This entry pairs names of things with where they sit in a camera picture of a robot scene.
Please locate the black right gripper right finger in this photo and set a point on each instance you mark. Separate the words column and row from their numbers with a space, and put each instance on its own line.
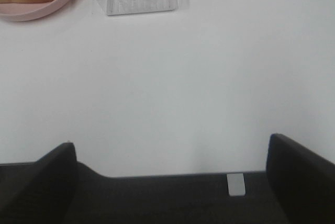
column 302, row 181

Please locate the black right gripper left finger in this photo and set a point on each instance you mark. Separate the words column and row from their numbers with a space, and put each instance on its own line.
column 42, row 192

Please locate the pink round plate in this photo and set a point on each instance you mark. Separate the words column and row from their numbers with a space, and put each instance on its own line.
column 27, row 12

